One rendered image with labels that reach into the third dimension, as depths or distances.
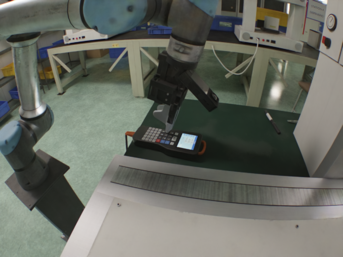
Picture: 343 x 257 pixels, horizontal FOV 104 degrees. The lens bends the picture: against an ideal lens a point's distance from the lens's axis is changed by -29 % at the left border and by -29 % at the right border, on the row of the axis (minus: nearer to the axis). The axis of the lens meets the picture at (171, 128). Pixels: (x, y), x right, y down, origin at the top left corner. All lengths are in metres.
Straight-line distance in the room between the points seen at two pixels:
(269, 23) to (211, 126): 1.80
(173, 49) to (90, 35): 2.14
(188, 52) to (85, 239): 0.37
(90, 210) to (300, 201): 0.35
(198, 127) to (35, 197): 0.64
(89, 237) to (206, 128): 0.46
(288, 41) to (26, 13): 2.10
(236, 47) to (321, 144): 1.61
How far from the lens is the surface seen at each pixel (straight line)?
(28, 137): 0.73
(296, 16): 2.21
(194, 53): 0.39
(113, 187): 0.33
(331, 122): 0.51
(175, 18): 0.37
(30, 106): 0.72
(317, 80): 0.59
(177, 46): 0.39
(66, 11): 0.31
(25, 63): 0.65
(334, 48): 0.54
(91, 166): 1.61
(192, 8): 0.36
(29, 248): 1.48
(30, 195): 0.79
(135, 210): 0.30
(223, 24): 2.85
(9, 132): 0.72
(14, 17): 0.40
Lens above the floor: 1.11
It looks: 37 degrees down
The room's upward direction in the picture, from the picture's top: 1 degrees counter-clockwise
